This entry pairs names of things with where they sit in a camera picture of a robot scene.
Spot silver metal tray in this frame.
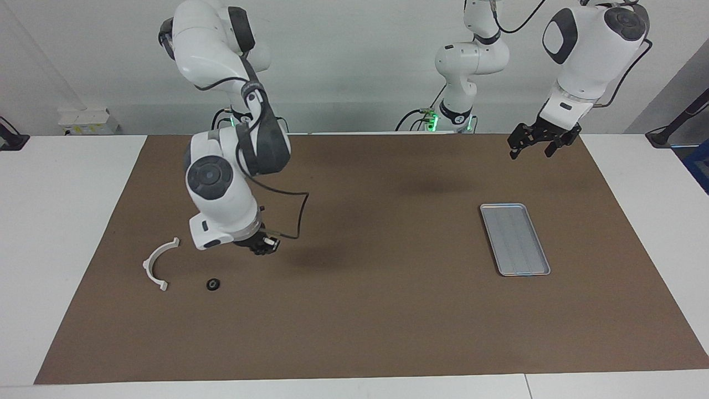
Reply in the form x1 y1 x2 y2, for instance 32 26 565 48
479 203 552 277

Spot brown table mat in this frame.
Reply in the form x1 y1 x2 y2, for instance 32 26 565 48
33 133 709 386

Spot blue crate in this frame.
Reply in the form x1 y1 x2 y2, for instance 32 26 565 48
682 139 709 195

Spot white power strip box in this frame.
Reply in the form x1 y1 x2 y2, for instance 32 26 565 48
58 108 120 136

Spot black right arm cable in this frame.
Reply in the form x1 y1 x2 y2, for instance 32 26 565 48
194 55 310 240

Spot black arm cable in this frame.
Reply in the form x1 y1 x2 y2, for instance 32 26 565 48
492 0 653 109
194 55 310 240

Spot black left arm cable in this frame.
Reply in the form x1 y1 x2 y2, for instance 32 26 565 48
492 0 653 109

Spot white curved plastic bracket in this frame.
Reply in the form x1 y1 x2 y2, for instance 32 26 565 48
142 237 181 292

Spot black left base cables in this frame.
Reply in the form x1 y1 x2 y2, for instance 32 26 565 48
395 83 447 132

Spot black right base cable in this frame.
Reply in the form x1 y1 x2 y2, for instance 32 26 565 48
210 107 233 134

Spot black clamp mount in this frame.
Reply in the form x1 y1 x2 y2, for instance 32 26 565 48
0 115 30 151

